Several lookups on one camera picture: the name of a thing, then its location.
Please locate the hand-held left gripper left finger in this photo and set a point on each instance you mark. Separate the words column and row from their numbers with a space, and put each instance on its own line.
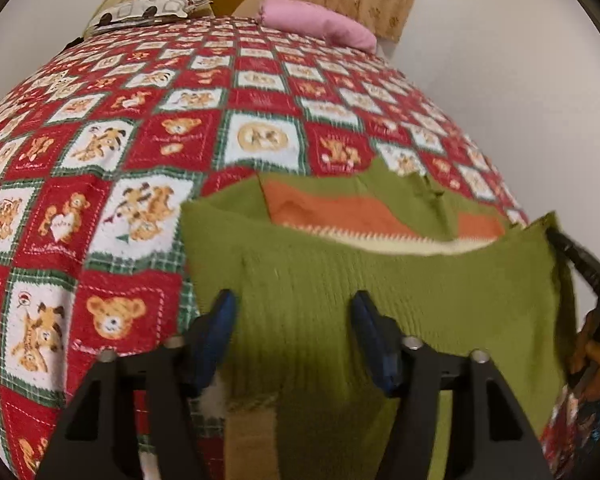
column 222, row 312

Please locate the red checked bear print bedspread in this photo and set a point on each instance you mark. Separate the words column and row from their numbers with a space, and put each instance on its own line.
column 129, row 110

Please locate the pink pillow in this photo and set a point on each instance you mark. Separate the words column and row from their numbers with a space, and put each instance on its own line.
column 315, row 22

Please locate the white car print pillow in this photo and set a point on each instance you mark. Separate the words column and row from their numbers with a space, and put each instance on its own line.
column 139, row 12

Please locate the green orange cream striped sweater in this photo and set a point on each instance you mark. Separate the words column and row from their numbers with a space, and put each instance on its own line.
column 330, row 280

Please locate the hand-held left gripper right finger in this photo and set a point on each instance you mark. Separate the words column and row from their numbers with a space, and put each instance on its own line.
column 372, row 335

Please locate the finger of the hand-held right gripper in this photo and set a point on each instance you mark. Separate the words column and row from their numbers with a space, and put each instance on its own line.
column 590, row 270

